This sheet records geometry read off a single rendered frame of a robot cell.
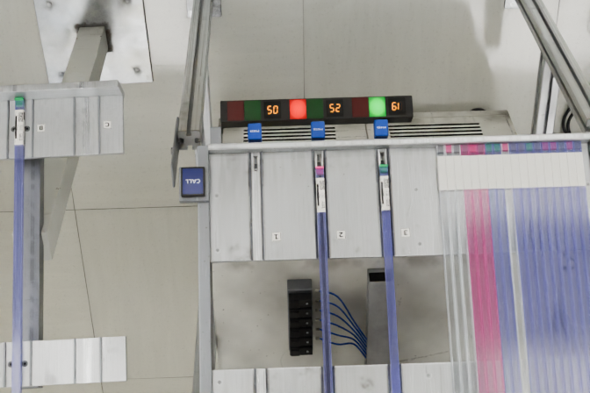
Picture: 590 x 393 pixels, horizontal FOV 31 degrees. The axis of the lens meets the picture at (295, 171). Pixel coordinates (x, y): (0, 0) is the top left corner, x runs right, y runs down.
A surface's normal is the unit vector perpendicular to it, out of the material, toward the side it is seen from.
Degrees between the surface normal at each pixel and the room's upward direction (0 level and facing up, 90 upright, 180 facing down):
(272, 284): 0
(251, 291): 0
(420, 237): 47
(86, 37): 90
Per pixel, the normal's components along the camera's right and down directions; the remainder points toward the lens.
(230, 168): 0.01, -0.25
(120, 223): 0.04, 0.54
